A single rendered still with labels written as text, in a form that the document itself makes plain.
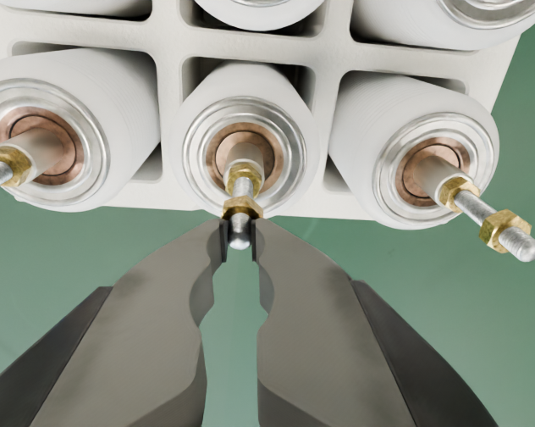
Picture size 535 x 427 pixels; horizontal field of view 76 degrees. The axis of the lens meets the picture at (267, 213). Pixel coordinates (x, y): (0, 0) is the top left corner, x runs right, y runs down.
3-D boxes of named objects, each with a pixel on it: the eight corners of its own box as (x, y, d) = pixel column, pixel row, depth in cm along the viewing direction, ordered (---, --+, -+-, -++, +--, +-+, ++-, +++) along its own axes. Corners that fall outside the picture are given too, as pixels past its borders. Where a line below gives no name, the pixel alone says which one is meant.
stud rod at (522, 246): (429, 183, 21) (514, 257, 14) (441, 169, 20) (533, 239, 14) (441, 191, 21) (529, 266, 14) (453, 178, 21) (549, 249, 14)
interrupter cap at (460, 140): (346, 190, 22) (349, 195, 22) (426, 85, 20) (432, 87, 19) (430, 237, 25) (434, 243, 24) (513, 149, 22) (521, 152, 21)
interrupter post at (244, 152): (271, 165, 21) (273, 187, 19) (238, 182, 22) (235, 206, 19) (252, 132, 20) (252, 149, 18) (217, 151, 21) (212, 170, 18)
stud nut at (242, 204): (211, 212, 15) (208, 222, 14) (238, 186, 14) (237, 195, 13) (244, 239, 15) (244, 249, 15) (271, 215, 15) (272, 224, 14)
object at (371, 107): (295, 127, 38) (326, 197, 22) (346, 44, 34) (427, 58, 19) (361, 167, 41) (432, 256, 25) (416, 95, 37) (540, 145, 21)
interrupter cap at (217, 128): (324, 180, 22) (327, 185, 21) (223, 230, 24) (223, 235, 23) (271, 69, 19) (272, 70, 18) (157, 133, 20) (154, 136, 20)
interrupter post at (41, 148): (76, 154, 21) (47, 174, 18) (44, 170, 21) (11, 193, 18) (47, 118, 20) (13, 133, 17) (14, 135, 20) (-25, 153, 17)
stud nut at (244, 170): (219, 178, 18) (217, 185, 17) (240, 156, 18) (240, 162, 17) (245, 201, 19) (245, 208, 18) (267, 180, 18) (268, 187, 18)
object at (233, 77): (306, 121, 38) (346, 188, 22) (232, 160, 40) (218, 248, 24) (267, 35, 34) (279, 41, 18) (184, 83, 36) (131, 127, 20)
